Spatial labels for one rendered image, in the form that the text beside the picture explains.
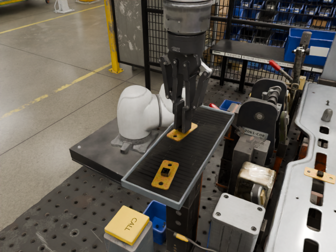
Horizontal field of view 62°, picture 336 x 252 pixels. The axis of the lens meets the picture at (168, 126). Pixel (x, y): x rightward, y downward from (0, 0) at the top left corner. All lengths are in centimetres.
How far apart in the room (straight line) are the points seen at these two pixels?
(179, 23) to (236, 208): 39
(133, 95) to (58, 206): 54
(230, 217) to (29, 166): 215
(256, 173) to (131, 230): 38
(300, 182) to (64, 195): 89
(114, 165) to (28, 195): 121
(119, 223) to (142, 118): 74
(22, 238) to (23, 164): 150
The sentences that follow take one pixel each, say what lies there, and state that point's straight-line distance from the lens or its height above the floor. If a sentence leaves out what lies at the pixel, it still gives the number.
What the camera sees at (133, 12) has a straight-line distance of 350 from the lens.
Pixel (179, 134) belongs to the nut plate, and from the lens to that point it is 67.
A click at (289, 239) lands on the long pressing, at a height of 100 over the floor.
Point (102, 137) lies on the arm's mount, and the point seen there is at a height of 76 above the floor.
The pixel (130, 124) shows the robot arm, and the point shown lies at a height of 90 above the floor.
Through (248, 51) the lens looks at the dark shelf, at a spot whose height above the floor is 103.
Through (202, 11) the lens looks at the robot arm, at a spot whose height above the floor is 148.
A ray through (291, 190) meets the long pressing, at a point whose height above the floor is 100.
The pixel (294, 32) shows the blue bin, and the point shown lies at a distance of 176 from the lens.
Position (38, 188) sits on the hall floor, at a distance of 237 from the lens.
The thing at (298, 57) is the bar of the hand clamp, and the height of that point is 118.
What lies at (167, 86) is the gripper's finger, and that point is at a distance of 64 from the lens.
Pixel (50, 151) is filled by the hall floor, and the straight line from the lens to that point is 267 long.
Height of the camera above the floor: 160
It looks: 35 degrees down
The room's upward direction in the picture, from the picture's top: straight up
